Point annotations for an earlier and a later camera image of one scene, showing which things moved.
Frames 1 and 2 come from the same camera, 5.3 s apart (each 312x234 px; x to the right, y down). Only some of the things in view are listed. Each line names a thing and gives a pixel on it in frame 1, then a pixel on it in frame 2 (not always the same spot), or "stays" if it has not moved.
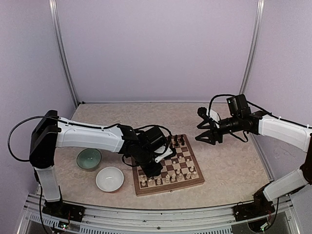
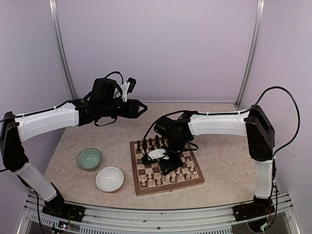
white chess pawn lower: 173,176 stays
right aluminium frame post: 258,24 stays
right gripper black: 211,133 -> 174,165
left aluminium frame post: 52,7 stays
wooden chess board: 180,170 stays
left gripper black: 152,171 -> 129,110
